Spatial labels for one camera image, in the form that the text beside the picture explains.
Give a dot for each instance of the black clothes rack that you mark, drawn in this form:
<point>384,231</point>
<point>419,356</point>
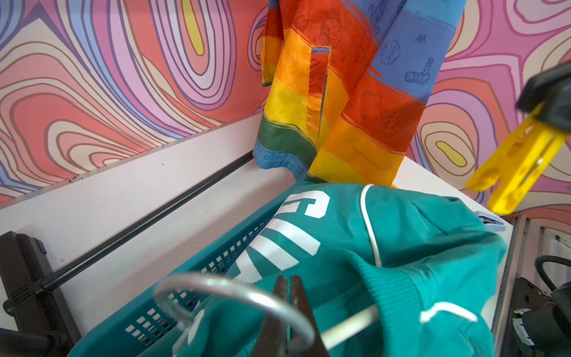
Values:
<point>44,325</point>

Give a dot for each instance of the silver hook hanger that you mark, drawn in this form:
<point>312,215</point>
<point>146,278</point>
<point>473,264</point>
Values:
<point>272,302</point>

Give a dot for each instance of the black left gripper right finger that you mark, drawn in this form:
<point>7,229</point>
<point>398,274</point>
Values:
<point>310,338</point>

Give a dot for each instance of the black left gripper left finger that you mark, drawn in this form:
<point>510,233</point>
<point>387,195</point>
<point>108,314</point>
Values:
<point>273,337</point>

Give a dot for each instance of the small blue stapler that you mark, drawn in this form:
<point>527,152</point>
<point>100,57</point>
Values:
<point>492,222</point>

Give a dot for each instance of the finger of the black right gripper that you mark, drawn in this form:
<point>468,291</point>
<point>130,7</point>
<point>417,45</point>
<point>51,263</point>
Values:
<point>547,97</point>

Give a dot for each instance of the multicolour patchwork jacket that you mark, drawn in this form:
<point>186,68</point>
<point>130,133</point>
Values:
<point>349,81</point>

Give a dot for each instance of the teal green jacket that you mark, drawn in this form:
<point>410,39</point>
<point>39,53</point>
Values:
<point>427,263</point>

